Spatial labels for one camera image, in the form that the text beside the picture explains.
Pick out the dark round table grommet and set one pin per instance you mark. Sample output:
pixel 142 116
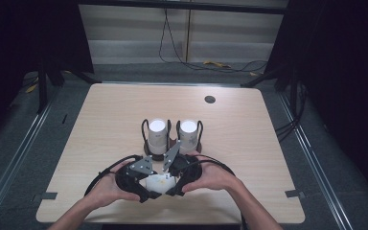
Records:
pixel 210 99

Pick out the metal floor rail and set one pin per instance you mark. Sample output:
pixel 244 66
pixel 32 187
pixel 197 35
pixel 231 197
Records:
pixel 316 159
pixel 16 159

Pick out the black curtain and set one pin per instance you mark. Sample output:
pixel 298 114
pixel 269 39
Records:
pixel 19 32
pixel 341 64

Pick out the person's left hand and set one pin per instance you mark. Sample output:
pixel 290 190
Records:
pixel 105 191

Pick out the single white paper cup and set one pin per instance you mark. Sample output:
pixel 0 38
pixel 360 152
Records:
pixel 159 184

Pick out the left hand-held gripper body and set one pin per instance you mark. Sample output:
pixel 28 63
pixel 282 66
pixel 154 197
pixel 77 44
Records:
pixel 129 182

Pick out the grey tape strip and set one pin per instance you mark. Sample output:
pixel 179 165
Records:
pixel 46 195
pixel 294 193

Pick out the wooden cup holder black rods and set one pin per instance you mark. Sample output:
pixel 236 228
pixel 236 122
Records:
pixel 158 156

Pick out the person's right hand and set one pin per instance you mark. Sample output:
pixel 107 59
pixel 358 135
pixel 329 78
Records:
pixel 214 177

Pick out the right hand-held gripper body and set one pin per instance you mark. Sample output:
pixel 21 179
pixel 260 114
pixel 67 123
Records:
pixel 185 172

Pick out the black metal stand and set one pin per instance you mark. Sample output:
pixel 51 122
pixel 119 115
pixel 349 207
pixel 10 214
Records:
pixel 284 80
pixel 42 92

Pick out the yellow floor scrap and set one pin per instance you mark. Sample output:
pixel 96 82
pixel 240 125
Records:
pixel 31 88
pixel 216 64

